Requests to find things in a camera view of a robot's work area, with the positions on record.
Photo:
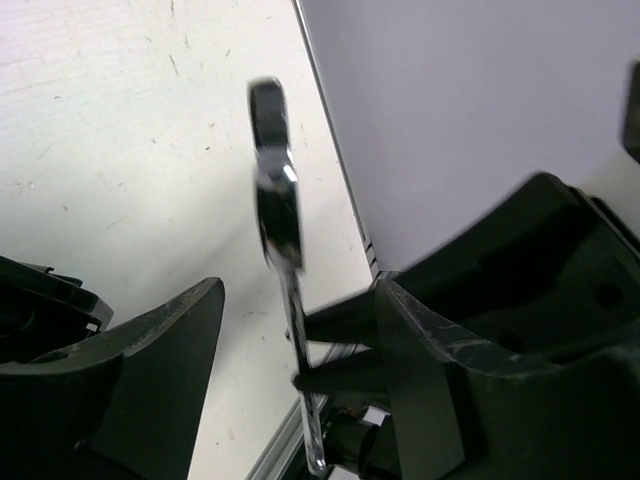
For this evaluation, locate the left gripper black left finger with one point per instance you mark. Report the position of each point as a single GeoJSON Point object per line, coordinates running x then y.
{"type": "Point", "coordinates": [124, 404]}

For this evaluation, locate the silver wrench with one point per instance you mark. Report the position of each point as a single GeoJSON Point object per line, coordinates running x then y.
{"type": "Point", "coordinates": [276, 201]}

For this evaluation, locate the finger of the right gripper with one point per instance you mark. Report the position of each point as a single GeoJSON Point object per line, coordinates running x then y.
{"type": "Point", "coordinates": [359, 375]}
{"type": "Point", "coordinates": [350, 321]}

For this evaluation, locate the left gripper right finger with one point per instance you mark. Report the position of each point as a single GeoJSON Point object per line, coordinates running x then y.
{"type": "Point", "coordinates": [466, 408]}

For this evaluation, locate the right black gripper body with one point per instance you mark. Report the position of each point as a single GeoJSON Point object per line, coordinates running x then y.
{"type": "Point", "coordinates": [547, 277]}

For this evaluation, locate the black six-compartment tray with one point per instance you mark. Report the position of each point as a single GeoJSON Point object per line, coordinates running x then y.
{"type": "Point", "coordinates": [43, 311]}

